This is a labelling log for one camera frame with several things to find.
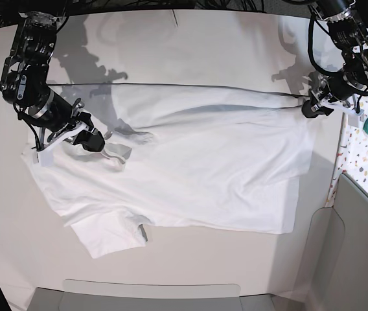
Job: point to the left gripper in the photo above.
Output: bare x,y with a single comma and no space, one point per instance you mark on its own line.
330,93

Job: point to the white t-shirt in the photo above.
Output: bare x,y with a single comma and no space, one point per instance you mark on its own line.
178,156

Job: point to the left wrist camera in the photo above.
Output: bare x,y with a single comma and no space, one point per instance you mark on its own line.
356,121

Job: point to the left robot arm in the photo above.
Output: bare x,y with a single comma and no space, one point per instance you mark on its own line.
348,33

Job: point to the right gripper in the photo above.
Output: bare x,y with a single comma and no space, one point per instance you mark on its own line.
58,119

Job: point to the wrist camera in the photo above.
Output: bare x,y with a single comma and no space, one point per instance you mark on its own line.
43,158
356,121

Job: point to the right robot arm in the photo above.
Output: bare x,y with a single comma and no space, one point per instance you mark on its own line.
24,85

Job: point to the grey panel at right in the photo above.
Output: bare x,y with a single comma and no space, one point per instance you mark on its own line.
340,276

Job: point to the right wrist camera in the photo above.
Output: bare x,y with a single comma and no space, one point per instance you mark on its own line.
43,158

